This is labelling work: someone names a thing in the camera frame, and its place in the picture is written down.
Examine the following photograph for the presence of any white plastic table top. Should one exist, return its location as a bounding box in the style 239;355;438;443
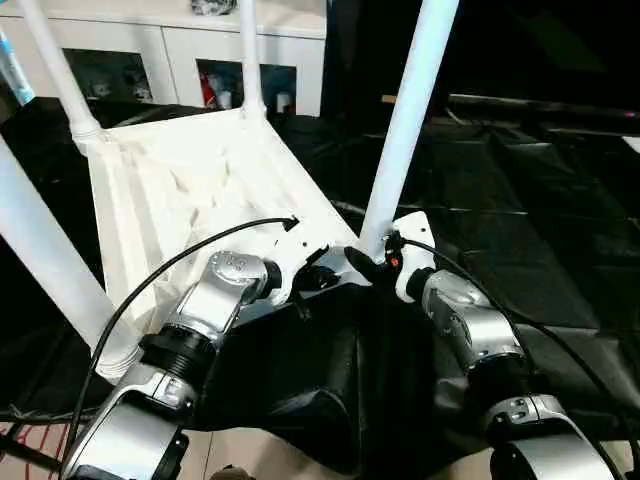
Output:
74;105;374;379

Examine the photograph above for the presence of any black plastic mat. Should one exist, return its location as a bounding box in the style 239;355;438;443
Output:
0;94;640;474

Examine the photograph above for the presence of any long black bar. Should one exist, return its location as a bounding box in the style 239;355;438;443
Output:
447;93;640;124

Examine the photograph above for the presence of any dark grey robot foot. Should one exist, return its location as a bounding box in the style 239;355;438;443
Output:
209;463;251;480

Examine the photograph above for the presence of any red packet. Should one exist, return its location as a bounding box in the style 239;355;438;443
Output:
199;72;217;107

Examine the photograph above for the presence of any white cabinet with glass doors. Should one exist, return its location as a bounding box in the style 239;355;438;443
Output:
0;0;329;119

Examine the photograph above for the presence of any black white patterned ornament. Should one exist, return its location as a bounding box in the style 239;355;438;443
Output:
190;0;236;16

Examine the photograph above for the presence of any black metal floor stand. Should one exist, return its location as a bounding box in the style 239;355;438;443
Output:
0;429;64;474

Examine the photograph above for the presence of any grey metal rack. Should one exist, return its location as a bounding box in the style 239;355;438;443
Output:
0;24;36;106

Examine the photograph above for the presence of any thin red cable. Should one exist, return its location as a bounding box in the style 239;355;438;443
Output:
14;424;69;480

